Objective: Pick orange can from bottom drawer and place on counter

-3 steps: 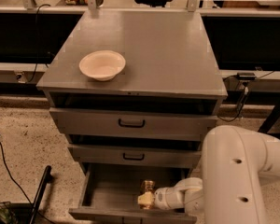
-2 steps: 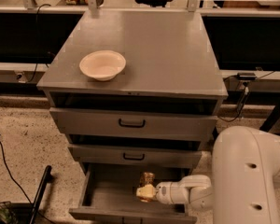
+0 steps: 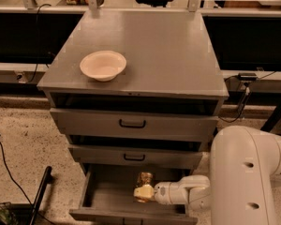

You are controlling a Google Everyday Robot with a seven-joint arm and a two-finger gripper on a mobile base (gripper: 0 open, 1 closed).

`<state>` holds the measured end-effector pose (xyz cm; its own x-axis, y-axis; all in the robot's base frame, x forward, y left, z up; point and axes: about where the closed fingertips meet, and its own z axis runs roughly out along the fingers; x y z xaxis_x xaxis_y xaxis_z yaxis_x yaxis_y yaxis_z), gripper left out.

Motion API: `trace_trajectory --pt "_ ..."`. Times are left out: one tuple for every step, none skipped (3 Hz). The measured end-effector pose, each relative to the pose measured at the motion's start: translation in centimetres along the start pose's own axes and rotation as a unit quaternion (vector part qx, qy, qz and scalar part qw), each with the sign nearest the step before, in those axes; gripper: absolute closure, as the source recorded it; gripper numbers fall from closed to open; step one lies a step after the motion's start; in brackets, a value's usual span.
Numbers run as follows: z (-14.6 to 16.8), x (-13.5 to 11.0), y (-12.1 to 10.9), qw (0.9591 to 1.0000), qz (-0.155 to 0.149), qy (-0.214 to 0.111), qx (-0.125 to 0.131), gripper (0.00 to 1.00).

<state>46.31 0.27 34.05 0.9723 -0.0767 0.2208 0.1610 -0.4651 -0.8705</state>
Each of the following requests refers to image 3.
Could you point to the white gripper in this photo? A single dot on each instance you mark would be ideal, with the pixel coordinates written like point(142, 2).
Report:
point(163, 192)

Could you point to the orange soda can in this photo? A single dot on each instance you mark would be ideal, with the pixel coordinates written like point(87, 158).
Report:
point(144, 178)

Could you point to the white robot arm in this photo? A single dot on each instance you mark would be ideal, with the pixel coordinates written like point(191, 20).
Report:
point(238, 191)

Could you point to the grey open bottom drawer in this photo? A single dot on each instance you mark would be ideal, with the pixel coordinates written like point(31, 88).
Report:
point(107, 198)

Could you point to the grey middle drawer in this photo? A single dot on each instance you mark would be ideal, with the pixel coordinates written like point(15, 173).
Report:
point(134, 156)

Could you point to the grey drawer cabinet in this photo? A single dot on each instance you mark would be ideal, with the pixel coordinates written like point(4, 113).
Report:
point(171, 68)

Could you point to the grey top drawer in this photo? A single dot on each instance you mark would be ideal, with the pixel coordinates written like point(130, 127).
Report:
point(135, 125)

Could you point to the black stand leg left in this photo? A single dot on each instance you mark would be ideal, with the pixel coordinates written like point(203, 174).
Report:
point(46, 179)

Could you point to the white paper bowl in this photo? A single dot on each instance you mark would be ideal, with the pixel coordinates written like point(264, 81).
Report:
point(103, 66)

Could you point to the wire basket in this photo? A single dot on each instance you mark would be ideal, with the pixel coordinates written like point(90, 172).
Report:
point(7, 217)

